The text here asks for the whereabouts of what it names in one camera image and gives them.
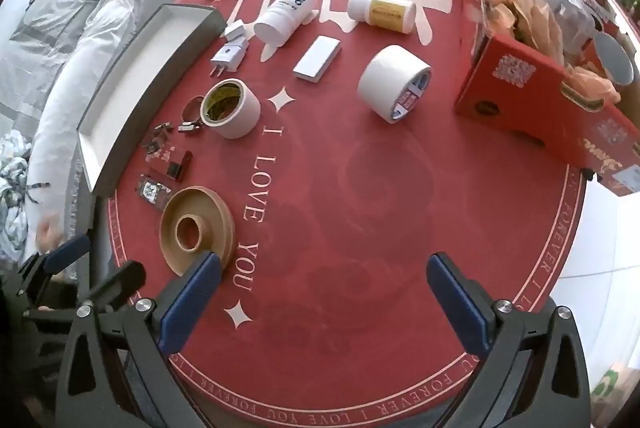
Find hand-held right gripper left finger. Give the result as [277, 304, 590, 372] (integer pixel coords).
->
[55, 250, 223, 428]

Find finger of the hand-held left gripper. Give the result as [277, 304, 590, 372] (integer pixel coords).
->
[17, 234, 92, 309]
[75, 259, 147, 324]

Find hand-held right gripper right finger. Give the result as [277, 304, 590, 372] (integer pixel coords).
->
[426, 250, 593, 428]

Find brown cardboard spool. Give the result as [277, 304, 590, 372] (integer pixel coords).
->
[160, 186, 236, 277]

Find red patterned small box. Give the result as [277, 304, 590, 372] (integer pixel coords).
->
[137, 175, 174, 210]

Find grey tray with white inside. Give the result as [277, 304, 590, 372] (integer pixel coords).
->
[77, 4, 228, 199]

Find white tape roll yellow core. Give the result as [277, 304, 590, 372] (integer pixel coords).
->
[200, 79, 262, 140]

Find large white tape roll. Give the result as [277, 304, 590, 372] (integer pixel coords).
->
[357, 45, 432, 124]

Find white rectangular block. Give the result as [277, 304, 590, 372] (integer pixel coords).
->
[293, 35, 342, 84]

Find small white bottle yellow label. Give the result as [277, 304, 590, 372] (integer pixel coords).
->
[347, 0, 417, 34]

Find large white bottle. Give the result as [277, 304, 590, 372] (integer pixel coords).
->
[253, 0, 317, 48]

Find floral cloth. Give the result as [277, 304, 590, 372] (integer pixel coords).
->
[0, 130, 33, 259]

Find green printed bag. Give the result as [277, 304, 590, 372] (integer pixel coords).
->
[590, 365, 632, 414]

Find red cardboard box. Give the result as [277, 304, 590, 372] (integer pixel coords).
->
[454, 0, 640, 197]

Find white sofa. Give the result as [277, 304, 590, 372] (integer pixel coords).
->
[0, 0, 228, 269]

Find white plug adapter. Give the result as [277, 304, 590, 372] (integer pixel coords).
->
[210, 40, 249, 79]

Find grey striped blanket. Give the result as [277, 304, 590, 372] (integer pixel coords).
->
[10, 0, 117, 55]

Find orange plastic bag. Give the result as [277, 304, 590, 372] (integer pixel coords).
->
[480, 0, 622, 105]

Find white bowl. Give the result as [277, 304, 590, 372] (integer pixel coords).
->
[592, 32, 635, 85]

